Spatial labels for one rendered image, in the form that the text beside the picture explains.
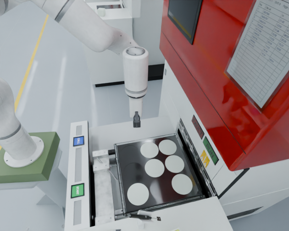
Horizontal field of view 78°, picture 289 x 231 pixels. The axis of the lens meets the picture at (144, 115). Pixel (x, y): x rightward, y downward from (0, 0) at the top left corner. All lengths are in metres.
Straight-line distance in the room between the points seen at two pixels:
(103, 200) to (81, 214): 0.13
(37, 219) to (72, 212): 1.13
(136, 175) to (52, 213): 1.15
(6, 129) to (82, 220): 0.50
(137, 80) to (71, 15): 0.26
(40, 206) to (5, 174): 0.93
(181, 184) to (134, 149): 0.30
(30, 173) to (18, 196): 1.10
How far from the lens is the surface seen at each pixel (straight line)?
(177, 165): 0.98
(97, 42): 0.56
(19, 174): 1.09
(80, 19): 0.55
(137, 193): 0.91
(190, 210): 0.84
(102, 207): 0.92
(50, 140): 1.15
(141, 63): 0.58
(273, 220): 2.15
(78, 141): 1.01
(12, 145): 1.03
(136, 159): 0.98
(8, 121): 0.97
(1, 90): 0.93
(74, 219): 0.86
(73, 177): 0.92
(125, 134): 1.17
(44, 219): 1.95
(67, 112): 2.58
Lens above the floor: 1.76
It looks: 48 degrees down
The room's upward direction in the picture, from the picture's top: 2 degrees clockwise
